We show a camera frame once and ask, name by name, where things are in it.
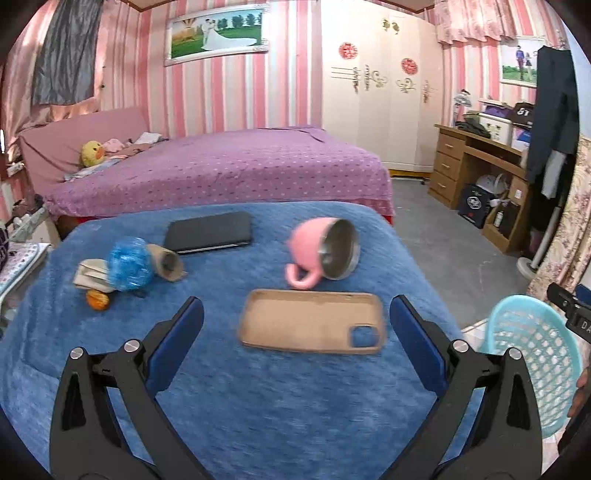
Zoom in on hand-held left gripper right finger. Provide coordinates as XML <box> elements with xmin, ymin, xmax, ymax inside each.
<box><xmin>389</xmin><ymin>294</ymin><xmax>543</xmax><ymax>480</ymax></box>

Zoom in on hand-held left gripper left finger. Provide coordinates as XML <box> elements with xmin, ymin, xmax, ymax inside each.
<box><xmin>50</xmin><ymin>296</ymin><xmax>215</xmax><ymax>480</ymax></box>

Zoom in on teal plastic basket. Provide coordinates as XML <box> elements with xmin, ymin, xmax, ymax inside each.
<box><xmin>479</xmin><ymin>294</ymin><xmax>583</xmax><ymax>438</ymax></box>

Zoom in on person's right hand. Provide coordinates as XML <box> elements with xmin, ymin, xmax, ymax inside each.
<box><xmin>568</xmin><ymin>367</ymin><xmax>591</xmax><ymax>418</ymax></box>

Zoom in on white standing fan base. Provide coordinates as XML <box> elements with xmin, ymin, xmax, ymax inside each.
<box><xmin>516</xmin><ymin>203</ymin><xmax>563</xmax><ymax>283</ymax></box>

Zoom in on floral patterned curtain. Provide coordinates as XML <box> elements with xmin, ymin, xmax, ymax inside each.
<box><xmin>526</xmin><ymin>136</ymin><xmax>591</xmax><ymax>301</ymax></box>

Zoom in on black phone wallet case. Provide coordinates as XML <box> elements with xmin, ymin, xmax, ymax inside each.
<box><xmin>164</xmin><ymin>211</ymin><xmax>254</xmax><ymax>254</ymax></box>

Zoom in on tan phone case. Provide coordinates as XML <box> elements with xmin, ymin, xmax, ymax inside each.
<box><xmin>237</xmin><ymin>289</ymin><xmax>387</xmax><ymax>355</ymax></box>

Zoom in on black printed bag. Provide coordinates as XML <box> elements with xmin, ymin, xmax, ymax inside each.
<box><xmin>458</xmin><ymin>184</ymin><xmax>494</xmax><ymax>228</ymax></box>

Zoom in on pink mug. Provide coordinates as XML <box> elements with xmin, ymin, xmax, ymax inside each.
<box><xmin>285</xmin><ymin>217</ymin><xmax>361</xmax><ymax>291</ymax></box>

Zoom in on polka dot cloth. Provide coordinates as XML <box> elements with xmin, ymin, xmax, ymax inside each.
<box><xmin>0</xmin><ymin>242</ymin><xmax>51</xmax><ymax>296</ymax></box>

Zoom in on purple bed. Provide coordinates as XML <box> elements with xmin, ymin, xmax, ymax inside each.
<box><xmin>41</xmin><ymin>126</ymin><xmax>394</xmax><ymax>227</ymax></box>

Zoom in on wooden desk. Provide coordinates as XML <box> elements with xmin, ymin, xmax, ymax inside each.
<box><xmin>428</xmin><ymin>124</ymin><xmax>532</xmax><ymax>254</ymax></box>

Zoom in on dark hanging coat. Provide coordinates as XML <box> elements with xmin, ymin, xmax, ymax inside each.
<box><xmin>525</xmin><ymin>45</ymin><xmax>580</xmax><ymax>185</ymax></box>

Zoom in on white storage box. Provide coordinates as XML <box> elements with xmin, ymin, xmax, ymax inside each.
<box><xmin>478</xmin><ymin>113</ymin><xmax>513</xmax><ymax>146</ymax></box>

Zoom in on pile of clothes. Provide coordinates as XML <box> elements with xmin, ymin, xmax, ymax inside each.
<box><xmin>122</xmin><ymin>131</ymin><xmax>163</xmax><ymax>155</ymax></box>

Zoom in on yellow duck plush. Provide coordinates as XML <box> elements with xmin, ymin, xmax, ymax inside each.
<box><xmin>80</xmin><ymin>141</ymin><xmax>105</xmax><ymax>168</ymax></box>

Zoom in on white wardrobe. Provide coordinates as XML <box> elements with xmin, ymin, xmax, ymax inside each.
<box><xmin>321</xmin><ymin>7</ymin><xmax>451</xmax><ymax>174</ymax></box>

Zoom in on pink covered headboard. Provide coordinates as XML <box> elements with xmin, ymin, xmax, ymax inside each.
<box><xmin>18</xmin><ymin>106</ymin><xmax>149</xmax><ymax>197</ymax></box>

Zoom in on silver desk lamp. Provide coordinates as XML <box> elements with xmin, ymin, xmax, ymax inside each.
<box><xmin>451</xmin><ymin>90</ymin><xmax>472</xmax><ymax>125</ymax></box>

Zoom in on small framed couple photo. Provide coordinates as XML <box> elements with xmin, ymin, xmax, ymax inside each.
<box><xmin>499</xmin><ymin>36</ymin><xmax>546</xmax><ymax>88</ymax></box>

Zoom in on pink shiny curtain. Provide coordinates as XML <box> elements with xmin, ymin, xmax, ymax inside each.
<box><xmin>0</xmin><ymin>0</ymin><xmax>116</xmax><ymax>139</ymax></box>

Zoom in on pink floral valance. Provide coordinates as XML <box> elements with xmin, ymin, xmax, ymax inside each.
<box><xmin>431</xmin><ymin>0</ymin><xmax>561</xmax><ymax>47</ymax></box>

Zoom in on framed wedding photo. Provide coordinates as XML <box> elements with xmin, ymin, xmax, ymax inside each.
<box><xmin>164</xmin><ymin>4</ymin><xmax>270</xmax><ymax>68</ymax></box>

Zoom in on grey hanging cloth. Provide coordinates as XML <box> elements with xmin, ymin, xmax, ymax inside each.
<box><xmin>31</xmin><ymin>0</ymin><xmax>103</xmax><ymax>106</ymax></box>

